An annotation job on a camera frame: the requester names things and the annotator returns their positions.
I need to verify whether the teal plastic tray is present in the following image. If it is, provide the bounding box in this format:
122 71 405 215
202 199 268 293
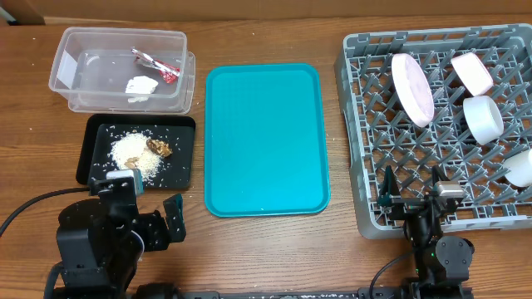
204 63 331 218

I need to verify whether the spilled rice pile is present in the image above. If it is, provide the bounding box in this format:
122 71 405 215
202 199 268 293
110 133 162 182

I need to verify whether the white tissue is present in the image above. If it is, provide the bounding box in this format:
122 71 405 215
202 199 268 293
125 76 159 103

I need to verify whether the grey-blue bowl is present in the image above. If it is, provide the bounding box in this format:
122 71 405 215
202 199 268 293
463 96 504 145

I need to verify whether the black tray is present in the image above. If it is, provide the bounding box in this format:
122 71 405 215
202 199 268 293
76 114 195 189

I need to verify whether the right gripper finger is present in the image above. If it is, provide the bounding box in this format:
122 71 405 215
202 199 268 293
377 165 401 206
431 165 447 185

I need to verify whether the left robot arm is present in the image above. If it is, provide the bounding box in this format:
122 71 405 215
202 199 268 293
44 177 186 298

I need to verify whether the red silver wrapper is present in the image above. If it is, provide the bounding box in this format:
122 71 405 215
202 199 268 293
131 47 180 84

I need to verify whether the clear plastic bin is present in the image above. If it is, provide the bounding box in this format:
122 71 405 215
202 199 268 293
48 27 195 115

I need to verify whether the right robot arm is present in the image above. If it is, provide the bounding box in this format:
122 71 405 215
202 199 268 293
369 165 475 299

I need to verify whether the grey dishwasher rack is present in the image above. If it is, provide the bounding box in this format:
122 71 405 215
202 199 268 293
335 23 531 239

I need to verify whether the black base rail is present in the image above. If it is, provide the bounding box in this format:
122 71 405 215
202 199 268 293
136 282 475 299

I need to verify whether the white cup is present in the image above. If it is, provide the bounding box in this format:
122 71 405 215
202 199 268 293
503 149 532 187

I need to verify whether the pink bowl with crumbs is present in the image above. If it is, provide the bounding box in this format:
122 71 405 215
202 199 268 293
451 52 494 96

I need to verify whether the brown food scrap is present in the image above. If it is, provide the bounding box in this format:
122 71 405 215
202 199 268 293
146 139 173 158

